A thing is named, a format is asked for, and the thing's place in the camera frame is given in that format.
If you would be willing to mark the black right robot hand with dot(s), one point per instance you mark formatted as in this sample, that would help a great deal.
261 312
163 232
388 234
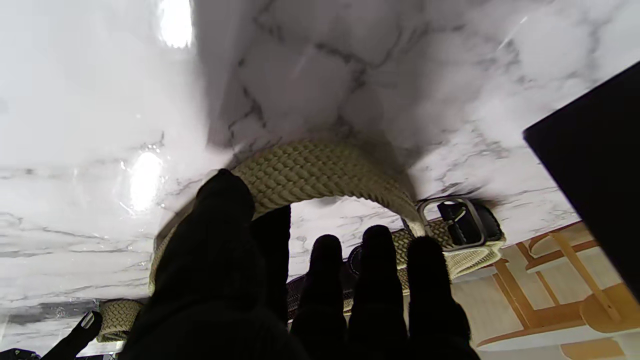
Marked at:
75 342

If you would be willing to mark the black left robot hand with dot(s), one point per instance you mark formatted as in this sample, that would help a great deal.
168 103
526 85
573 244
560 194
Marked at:
215 280

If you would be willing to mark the black belt storage box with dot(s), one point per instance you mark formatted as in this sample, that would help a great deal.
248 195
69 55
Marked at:
600 175

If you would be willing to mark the printed room scene backdrop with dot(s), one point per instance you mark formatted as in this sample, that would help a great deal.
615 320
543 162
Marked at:
550 300

